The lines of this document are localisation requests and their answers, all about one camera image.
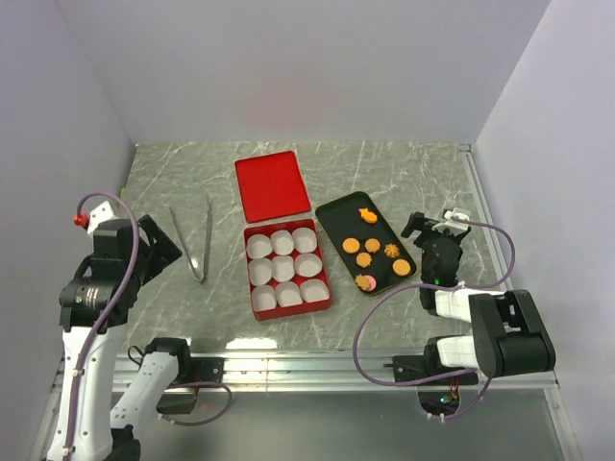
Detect metal tongs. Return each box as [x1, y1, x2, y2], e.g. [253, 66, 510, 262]
[168, 196, 213, 285]

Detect small flower cookie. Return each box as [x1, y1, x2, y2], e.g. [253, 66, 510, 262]
[365, 238, 381, 254]

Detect round waffle cookie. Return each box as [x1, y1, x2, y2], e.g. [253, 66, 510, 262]
[342, 237, 360, 255]

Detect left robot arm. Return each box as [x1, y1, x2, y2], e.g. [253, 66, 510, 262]
[46, 215, 193, 460]

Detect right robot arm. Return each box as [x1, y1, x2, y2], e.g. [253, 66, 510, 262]
[402, 208, 556, 383]

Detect swirl star cookie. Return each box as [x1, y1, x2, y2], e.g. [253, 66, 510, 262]
[383, 243, 401, 258]

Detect round orange cookie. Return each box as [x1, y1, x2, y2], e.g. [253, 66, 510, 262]
[392, 258, 412, 278]

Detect fish shaped cookie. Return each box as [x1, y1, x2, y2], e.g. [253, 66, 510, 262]
[358, 207, 379, 225]

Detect black tray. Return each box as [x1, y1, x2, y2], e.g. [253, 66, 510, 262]
[315, 191, 418, 296]

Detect pink round cookie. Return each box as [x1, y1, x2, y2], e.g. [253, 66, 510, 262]
[365, 276, 377, 291]

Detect flower cookie front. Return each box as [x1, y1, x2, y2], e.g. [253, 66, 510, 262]
[355, 275, 371, 291]

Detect paper cup back left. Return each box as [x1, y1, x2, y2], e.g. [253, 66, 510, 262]
[246, 233, 273, 259]

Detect paper cup middle left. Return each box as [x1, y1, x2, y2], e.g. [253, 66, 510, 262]
[248, 258, 273, 286]

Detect paper cup front left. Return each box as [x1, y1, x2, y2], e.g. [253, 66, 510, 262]
[251, 284, 278, 312]

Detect paper cup back right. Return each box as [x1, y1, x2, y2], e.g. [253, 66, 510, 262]
[291, 227, 318, 254]

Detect paper cup back middle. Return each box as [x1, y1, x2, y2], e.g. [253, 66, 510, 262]
[270, 230, 295, 255]

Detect paper cup centre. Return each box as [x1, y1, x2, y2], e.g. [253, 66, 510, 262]
[272, 255, 295, 282]

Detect red tin lid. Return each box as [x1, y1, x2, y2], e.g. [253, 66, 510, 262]
[234, 151, 311, 224]

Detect paper cup front right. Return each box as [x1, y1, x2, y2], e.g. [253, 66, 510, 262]
[300, 279, 330, 303]

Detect red tin box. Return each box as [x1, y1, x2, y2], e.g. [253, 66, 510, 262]
[243, 219, 332, 322]

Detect paper cup front middle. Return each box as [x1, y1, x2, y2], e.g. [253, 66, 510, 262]
[275, 280, 303, 307]

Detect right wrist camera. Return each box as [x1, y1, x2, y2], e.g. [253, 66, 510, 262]
[433, 207, 471, 236]

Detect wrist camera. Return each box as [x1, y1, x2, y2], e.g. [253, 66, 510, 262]
[73, 201, 117, 236]
[433, 207, 471, 236]

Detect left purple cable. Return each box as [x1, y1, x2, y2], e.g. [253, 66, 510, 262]
[61, 191, 234, 461]

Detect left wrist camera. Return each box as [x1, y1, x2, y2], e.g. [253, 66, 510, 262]
[73, 201, 117, 236]

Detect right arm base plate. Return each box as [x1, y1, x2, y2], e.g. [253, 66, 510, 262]
[383, 355, 479, 386]

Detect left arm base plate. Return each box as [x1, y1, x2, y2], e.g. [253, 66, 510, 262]
[188, 356, 225, 383]

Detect aluminium rail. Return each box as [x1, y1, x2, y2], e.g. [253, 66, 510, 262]
[51, 350, 561, 395]

